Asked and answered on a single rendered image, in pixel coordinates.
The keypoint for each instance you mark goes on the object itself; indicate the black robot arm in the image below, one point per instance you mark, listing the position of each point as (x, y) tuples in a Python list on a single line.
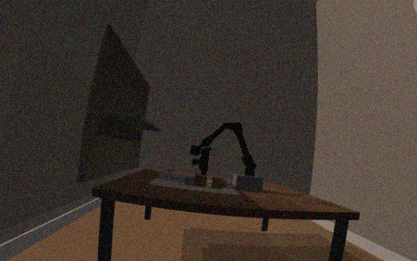
[(237, 128)]

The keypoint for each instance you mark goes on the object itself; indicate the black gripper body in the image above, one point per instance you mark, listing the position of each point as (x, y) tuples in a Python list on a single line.
[(204, 162)]

